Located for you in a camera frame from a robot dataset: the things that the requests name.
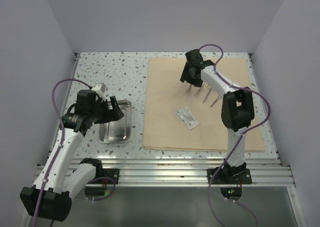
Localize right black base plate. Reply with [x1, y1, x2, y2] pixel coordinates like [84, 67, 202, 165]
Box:
[206, 167, 253, 185]

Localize small steel scissors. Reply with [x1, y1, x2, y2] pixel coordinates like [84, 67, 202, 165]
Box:
[202, 85, 213, 104]

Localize white blue sachet packet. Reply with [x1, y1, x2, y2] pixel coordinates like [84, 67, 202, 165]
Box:
[175, 106, 200, 130]

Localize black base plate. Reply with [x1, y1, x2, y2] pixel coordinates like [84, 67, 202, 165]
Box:
[206, 167, 253, 185]
[88, 168, 120, 187]

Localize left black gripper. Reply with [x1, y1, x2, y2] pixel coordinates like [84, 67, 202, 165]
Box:
[89, 95, 124, 124]

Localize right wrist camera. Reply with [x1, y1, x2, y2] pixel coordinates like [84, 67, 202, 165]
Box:
[185, 49, 203, 65]

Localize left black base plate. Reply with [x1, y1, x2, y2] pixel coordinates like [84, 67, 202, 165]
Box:
[88, 168, 120, 187]

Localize steel hemostat forceps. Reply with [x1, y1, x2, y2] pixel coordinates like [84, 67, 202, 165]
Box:
[210, 95, 222, 108]

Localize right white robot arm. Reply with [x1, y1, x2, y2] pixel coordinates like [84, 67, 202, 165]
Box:
[180, 57, 255, 185]

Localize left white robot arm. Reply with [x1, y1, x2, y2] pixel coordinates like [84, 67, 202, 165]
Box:
[20, 90, 124, 222]

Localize stainless steel tray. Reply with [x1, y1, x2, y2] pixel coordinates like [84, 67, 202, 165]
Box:
[99, 100, 132, 144]

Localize beige cloth drape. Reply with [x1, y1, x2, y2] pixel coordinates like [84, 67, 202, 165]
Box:
[142, 56, 266, 153]

